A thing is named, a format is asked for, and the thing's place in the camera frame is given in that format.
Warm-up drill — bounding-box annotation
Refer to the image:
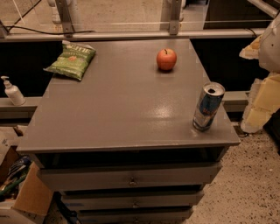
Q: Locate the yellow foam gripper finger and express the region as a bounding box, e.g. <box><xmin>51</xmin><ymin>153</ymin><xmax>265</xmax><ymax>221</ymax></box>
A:
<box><xmin>241</xmin><ymin>73</ymin><xmax>280</xmax><ymax>133</ymax></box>
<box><xmin>239</xmin><ymin>36</ymin><xmax>262</xmax><ymax>60</ymax></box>

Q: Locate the blue silver redbull can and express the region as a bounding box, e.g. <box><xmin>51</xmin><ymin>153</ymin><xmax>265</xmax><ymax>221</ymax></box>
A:
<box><xmin>192</xmin><ymin>82</ymin><xmax>225</xmax><ymax>131</ymax></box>

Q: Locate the red apple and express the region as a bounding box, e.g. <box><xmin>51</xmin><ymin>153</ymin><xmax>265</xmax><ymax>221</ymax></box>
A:
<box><xmin>157</xmin><ymin>48</ymin><xmax>177</xmax><ymax>71</ymax></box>

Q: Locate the top grey drawer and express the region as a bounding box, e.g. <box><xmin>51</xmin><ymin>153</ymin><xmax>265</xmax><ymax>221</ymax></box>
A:
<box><xmin>38</xmin><ymin>162</ymin><xmax>221</xmax><ymax>192</ymax></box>

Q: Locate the grey drawer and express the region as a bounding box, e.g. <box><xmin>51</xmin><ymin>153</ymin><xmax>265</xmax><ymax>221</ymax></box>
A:
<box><xmin>78</xmin><ymin>206</ymin><xmax>193</xmax><ymax>224</ymax></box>
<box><xmin>62</xmin><ymin>190</ymin><xmax>204</xmax><ymax>211</ymax></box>
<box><xmin>38</xmin><ymin>162</ymin><xmax>221</xmax><ymax>192</ymax></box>

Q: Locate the middle grey drawer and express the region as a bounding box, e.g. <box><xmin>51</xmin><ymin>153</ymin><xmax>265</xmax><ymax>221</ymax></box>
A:
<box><xmin>62</xmin><ymin>190</ymin><xmax>204</xmax><ymax>211</ymax></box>

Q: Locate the grey drawer cabinet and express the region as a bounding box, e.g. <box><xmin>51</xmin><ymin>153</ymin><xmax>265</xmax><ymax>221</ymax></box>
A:
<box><xmin>16</xmin><ymin>38</ymin><xmax>242</xmax><ymax>224</ymax></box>

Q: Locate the bottom grey drawer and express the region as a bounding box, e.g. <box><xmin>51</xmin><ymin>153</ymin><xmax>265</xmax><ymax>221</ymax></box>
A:
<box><xmin>78</xmin><ymin>206</ymin><xmax>193</xmax><ymax>224</ymax></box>

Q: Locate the green chip bag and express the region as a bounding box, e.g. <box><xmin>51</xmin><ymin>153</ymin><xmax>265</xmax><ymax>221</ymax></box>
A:
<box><xmin>45</xmin><ymin>40</ymin><xmax>96</xmax><ymax>81</ymax></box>

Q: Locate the white pump bottle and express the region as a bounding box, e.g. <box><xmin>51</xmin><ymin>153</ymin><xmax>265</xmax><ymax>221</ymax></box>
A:
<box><xmin>1</xmin><ymin>76</ymin><xmax>25</xmax><ymax>106</ymax></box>

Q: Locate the cardboard box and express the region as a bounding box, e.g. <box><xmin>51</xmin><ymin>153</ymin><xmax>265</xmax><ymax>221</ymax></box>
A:
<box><xmin>0</xmin><ymin>125</ymin><xmax>54</xmax><ymax>224</ymax></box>

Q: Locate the black cable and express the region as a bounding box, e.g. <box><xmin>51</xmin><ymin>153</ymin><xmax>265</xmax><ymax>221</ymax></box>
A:
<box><xmin>0</xmin><ymin>0</ymin><xmax>95</xmax><ymax>36</ymax></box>

